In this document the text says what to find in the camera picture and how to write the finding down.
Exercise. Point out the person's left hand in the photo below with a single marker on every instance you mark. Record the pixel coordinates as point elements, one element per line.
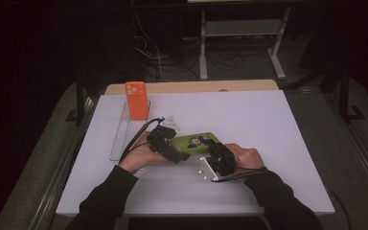
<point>139,155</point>

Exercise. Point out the black metal stand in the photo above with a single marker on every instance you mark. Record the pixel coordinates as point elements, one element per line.
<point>345,96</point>
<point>80,96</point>

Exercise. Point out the wooden table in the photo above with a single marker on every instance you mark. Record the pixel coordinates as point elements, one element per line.
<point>188,87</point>

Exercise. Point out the aluminium floor rail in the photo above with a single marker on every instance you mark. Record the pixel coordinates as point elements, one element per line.
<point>361,153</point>
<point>60,179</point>

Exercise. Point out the white metal desk frame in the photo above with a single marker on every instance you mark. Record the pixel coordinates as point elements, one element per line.
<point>241,28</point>

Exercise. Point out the person's right hand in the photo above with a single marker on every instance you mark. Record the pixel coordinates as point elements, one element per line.
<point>247,159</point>

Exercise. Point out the clear plastic storage box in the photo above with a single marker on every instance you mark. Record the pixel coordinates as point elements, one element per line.
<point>127,134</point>

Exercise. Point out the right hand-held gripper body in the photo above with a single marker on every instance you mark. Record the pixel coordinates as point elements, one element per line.
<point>222,163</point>

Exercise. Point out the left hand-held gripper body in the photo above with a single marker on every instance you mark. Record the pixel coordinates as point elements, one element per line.
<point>159,142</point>

